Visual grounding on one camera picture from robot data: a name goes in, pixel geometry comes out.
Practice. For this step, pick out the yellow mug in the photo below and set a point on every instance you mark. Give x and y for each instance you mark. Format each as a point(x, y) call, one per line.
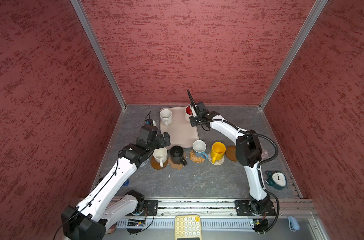
point(218, 151)

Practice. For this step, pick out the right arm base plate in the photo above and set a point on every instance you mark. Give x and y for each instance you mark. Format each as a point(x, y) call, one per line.
point(243, 208)

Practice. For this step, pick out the brown wooden coaster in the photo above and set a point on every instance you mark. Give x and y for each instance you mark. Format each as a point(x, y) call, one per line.
point(231, 153)

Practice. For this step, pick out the pink flower coaster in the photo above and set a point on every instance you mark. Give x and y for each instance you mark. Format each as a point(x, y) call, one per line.
point(265, 153)

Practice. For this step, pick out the red interior mug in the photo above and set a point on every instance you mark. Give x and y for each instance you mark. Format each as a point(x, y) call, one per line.
point(188, 113)

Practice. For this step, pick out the yellow keypad calculator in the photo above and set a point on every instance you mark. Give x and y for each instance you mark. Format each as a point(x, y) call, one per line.
point(188, 227)

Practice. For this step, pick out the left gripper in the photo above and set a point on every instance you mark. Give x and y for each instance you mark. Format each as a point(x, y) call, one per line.
point(160, 138)

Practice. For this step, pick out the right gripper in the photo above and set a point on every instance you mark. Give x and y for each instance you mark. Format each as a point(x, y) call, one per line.
point(194, 123)

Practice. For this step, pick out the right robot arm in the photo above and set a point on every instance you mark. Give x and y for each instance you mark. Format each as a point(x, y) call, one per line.
point(248, 152)

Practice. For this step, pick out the white mug front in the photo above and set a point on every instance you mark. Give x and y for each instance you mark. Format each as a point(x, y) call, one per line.
point(161, 155)

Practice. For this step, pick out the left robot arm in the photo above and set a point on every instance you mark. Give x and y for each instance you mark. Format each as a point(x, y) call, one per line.
point(94, 215)

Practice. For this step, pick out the lavender mug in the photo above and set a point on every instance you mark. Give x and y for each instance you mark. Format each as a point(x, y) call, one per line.
point(144, 163)

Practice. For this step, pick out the white braided coaster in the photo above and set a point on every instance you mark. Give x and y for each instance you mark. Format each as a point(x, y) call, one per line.
point(217, 162)

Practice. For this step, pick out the brown glossy coaster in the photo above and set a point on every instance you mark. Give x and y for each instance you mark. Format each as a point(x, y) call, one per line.
point(157, 165)

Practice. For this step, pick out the beige serving tray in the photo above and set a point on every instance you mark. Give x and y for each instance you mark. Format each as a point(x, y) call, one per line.
point(181, 132)

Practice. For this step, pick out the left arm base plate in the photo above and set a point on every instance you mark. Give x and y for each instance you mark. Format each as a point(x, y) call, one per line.
point(144, 207)

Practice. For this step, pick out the brown paw coaster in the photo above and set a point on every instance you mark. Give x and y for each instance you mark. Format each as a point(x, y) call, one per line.
point(175, 166)

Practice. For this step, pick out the white mug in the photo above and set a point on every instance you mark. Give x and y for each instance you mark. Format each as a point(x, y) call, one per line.
point(166, 117)
point(161, 155)

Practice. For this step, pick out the teal alarm clock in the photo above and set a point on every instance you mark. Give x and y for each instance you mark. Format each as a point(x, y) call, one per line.
point(277, 180)

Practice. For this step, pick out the black mug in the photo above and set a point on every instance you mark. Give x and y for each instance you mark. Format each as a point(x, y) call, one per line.
point(177, 156)

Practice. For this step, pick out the blue floral mug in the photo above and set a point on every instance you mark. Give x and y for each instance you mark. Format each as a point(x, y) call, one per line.
point(199, 148)

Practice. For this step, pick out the woven rattan coaster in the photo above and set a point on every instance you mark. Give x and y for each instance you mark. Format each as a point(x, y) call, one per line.
point(196, 159)

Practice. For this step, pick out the light blue small device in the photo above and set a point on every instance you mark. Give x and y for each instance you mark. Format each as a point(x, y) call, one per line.
point(293, 224)

